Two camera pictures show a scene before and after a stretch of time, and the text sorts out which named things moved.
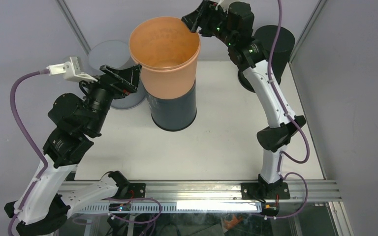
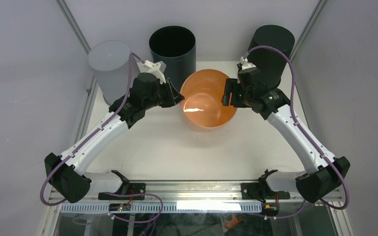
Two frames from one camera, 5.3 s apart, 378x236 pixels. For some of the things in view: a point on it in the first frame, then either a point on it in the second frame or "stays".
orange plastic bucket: x=168 y=52 → x=202 y=106
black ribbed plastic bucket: x=277 y=45 stays
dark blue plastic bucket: x=173 y=114 → x=175 y=46
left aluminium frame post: x=74 y=26 stays
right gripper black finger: x=193 y=19 → x=232 y=86
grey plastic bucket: x=117 y=52 stays
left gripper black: x=125 y=80 → x=179 y=98
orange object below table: x=230 y=224 stays
